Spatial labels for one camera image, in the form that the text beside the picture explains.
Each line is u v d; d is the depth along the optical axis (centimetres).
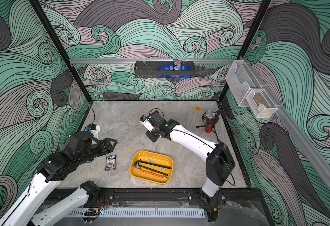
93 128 59
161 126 61
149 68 95
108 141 60
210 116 81
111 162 84
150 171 82
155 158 87
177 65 90
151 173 81
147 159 87
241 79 78
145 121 71
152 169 83
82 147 48
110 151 59
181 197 74
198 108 115
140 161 85
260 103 64
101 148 57
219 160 43
